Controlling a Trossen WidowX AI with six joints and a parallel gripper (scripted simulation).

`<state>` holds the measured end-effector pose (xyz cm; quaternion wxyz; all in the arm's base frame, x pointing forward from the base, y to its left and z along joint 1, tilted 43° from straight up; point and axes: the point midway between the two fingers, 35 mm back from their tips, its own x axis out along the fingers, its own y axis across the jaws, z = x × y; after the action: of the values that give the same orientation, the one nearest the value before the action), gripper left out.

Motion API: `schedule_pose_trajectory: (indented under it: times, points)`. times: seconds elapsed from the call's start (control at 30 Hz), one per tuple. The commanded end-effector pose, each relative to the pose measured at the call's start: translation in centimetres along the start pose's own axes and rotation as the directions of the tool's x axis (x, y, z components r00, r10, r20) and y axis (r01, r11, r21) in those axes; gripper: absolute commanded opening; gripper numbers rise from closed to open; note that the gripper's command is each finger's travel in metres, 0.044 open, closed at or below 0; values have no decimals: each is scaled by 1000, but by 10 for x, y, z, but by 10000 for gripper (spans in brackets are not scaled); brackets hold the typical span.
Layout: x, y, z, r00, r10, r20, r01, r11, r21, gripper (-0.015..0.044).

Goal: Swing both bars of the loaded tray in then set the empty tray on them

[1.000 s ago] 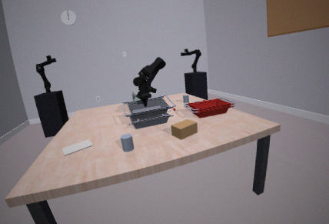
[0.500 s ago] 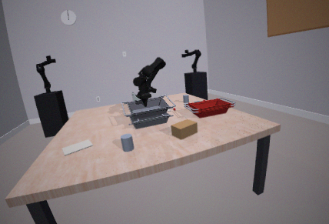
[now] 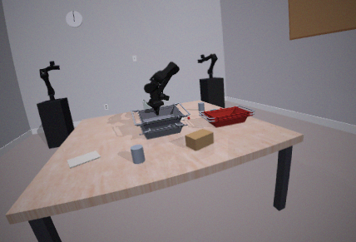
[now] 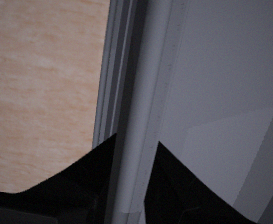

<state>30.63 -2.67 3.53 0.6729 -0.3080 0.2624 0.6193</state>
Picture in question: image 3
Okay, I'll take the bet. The tan cardboard box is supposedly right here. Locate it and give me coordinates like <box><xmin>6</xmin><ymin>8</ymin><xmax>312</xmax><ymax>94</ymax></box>
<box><xmin>185</xmin><ymin>129</ymin><xmax>214</xmax><ymax>151</ymax></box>

